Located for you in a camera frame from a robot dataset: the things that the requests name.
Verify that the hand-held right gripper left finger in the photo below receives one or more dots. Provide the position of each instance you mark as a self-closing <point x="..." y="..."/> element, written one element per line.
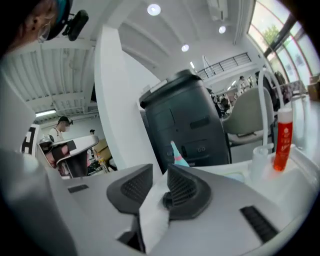
<point x="130" y="192"/>

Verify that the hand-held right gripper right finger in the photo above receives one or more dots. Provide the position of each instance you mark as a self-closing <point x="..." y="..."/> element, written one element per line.
<point x="190" y="197"/>

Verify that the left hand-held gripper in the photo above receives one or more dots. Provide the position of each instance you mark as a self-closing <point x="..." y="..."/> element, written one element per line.
<point x="30" y="140"/>

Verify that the cardboard box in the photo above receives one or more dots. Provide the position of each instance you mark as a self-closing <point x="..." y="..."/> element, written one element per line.
<point x="102" y="148"/>

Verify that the teal spray bottle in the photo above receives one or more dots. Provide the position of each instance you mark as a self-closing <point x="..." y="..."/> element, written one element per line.
<point x="178" y="158"/>

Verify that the tube ceiling light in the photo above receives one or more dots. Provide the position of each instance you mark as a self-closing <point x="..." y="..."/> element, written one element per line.
<point x="45" y="113"/>

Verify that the large black cabinet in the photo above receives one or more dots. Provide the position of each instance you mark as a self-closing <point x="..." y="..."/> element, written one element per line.
<point x="185" y="120"/>

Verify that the grey shell chair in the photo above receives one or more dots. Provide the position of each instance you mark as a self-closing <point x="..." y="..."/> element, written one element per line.
<point x="247" y="115"/>

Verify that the orange-red bottle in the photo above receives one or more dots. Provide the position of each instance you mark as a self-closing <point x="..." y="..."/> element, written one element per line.
<point x="283" y="140"/>

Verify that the white gooseneck faucet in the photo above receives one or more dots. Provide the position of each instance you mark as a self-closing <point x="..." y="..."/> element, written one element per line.
<point x="262" y="112"/>

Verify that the black balcony railing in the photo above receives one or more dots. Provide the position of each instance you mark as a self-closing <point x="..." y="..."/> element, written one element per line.
<point x="225" y="63"/>

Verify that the person's face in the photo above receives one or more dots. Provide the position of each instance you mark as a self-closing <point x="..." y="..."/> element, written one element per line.
<point x="27" y="22"/>

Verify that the round ceiling light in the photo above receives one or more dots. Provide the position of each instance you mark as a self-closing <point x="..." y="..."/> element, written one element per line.
<point x="222" y="29"/>
<point x="185" y="48"/>
<point x="153" y="9"/>

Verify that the large window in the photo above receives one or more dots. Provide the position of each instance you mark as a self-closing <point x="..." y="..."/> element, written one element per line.
<point x="287" y="37"/>

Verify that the black head-mounted camera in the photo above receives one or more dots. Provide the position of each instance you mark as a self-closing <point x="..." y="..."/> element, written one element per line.
<point x="77" y="25"/>

